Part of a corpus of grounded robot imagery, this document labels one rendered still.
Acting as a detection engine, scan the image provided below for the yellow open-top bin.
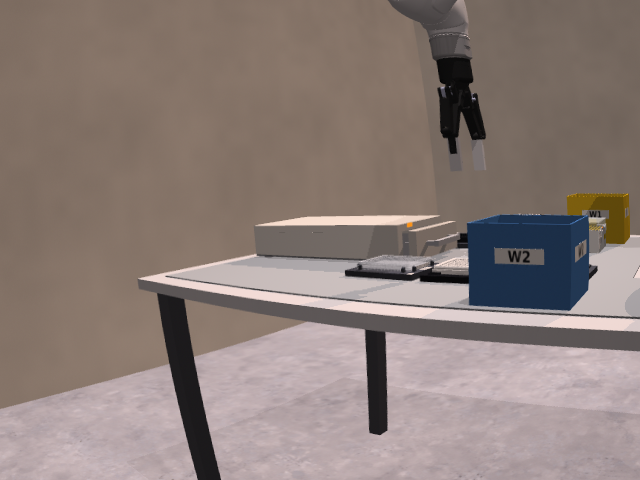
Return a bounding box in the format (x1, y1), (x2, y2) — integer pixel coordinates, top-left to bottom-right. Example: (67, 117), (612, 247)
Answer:
(567, 194), (630, 244)

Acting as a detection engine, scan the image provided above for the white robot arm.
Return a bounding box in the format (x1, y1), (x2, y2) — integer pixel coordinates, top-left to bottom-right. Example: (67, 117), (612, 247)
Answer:
(388, 0), (472, 61)

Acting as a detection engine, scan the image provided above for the blue waste bin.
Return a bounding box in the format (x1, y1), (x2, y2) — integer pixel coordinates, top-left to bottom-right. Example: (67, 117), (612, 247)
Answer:
(467, 215), (589, 311)

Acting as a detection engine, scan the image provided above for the black flat plate with pegs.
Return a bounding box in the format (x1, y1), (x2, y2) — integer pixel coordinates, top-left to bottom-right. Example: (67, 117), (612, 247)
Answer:
(345, 260), (440, 281)

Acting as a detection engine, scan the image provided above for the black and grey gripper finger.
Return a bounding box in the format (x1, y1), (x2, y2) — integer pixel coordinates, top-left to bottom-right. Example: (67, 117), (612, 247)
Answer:
(437, 86), (465, 171)
(461, 91), (486, 171)

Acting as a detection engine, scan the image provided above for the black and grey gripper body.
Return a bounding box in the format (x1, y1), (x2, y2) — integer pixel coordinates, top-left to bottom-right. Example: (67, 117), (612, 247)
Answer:
(436, 57), (473, 104)

